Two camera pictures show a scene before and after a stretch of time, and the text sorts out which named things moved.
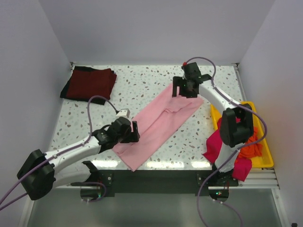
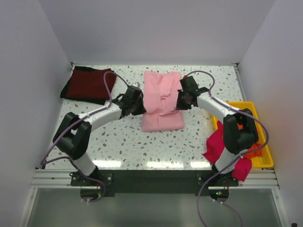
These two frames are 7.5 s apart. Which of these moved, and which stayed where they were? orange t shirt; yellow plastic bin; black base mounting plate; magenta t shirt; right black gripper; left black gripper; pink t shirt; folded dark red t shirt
Moved: right black gripper; left black gripper; pink t shirt
Stayed: black base mounting plate; orange t shirt; yellow plastic bin; magenta t shirt; folded dark red t shirt
